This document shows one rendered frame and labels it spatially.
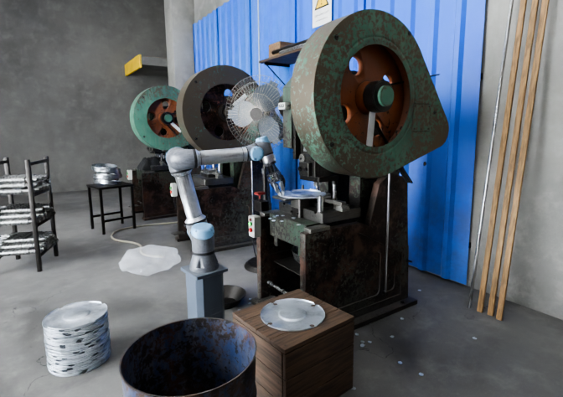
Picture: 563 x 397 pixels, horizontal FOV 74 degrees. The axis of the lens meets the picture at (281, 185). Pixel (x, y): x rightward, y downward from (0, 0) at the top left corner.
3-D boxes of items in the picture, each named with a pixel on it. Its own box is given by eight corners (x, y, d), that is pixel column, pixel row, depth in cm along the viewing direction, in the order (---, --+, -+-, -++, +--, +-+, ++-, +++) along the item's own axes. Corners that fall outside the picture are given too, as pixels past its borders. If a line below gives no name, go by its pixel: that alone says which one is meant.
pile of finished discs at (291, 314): (288, 339, 147) (288, 337, 147) (247, 312, 169) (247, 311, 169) (338, 316, 165) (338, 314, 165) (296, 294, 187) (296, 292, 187)
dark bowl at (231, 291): (212, 318, 233) (212, 308, 232) (195, 301, 258) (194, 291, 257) (254, 306, 249) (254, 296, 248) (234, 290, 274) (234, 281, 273)
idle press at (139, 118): (141, 225, 466) (131, 82, 439) (121, 212, 544) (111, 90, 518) (245, 208, 555) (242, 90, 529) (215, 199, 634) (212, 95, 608)
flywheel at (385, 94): (440, 37, 197) (425, 172, 204) (408, 44, 214) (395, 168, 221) (339, -4, 157) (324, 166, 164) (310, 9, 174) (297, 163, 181)
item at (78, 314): (63, 336, 170) (63, 334, 170) (31, 320, 186) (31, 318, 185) (119, 310, 195) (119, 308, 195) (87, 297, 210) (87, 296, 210)
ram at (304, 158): (309, 177, 218) (309, 126, 214) (294, 175, 230) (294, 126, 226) (331, 175, 228) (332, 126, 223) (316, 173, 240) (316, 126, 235)
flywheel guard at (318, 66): (314, 185, 169) (315, -8, 157) (280, 178, 192) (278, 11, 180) (447, 170, 225) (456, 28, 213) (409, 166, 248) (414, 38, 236)
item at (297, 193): (292, 200, 207) (292, 198, 206) (270, 193, 232) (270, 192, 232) (335, 196, 220) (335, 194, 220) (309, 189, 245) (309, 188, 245)
